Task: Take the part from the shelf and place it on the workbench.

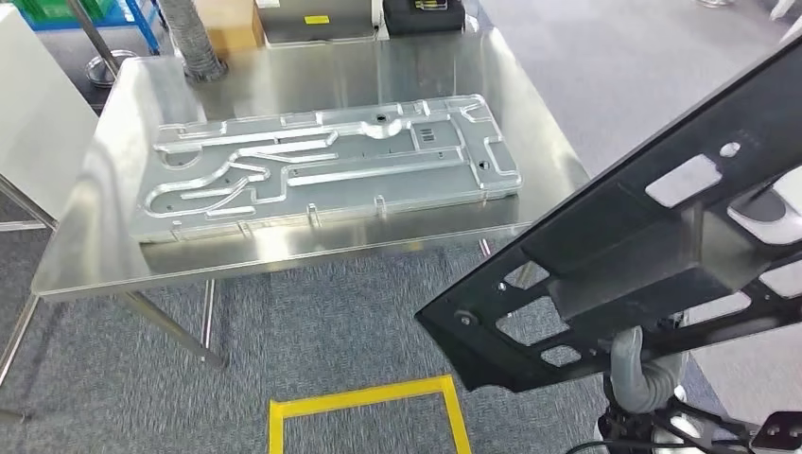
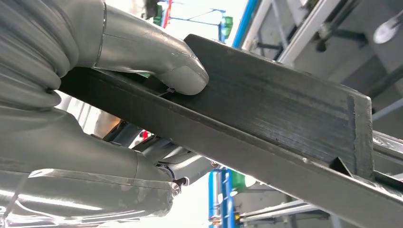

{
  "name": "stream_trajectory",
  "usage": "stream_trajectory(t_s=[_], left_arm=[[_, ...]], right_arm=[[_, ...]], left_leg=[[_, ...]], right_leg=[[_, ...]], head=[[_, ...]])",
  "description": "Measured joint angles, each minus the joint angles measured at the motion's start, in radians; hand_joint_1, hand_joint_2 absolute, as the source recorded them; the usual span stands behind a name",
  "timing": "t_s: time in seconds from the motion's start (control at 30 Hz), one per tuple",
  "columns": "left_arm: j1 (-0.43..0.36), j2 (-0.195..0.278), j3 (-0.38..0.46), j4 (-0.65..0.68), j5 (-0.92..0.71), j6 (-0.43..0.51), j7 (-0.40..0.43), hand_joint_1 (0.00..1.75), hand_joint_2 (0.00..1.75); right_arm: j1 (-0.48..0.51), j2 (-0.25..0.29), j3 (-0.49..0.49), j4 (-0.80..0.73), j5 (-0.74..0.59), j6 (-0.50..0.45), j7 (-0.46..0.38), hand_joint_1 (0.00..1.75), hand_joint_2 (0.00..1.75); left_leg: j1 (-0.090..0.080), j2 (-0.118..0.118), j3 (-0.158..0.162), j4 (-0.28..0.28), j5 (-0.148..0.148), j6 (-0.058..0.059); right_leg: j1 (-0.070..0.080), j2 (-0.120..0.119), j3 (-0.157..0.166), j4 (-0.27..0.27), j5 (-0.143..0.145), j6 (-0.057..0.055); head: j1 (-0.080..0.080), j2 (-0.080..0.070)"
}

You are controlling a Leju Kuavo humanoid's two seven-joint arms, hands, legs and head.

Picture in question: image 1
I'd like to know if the black plastic panel part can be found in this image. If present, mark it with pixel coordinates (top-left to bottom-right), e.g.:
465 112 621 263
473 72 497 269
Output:
414 37 802 394

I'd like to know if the green plastic crate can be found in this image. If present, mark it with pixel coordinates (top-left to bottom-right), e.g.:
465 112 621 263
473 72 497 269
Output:
12 0 117 23

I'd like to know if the stainless steel workbench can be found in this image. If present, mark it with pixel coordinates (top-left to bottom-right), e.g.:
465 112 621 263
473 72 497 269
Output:
0 25 593 371

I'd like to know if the chrome stanchion with round base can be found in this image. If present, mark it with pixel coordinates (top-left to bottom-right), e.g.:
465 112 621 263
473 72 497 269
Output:
65 0 140 89

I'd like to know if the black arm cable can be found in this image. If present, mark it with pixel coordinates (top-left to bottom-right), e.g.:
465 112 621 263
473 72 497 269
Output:
564 438 666 454

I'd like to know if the machined aluminium fixture plate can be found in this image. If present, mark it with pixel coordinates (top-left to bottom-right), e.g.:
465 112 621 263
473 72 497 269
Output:
130 94 523 244

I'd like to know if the brown cardboard box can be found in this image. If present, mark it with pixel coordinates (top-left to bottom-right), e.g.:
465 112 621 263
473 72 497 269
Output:
194 0 266 59

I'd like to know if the pale wrist camera with bracket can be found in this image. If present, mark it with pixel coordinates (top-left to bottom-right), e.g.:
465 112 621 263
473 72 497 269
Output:
664 400 802 454

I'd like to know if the white flat panel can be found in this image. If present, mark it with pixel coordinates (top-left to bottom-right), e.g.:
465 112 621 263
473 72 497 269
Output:
0 3 100 221

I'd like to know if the blue metal cart frame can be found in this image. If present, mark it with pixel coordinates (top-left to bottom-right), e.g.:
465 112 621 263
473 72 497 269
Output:
25 0 163 57

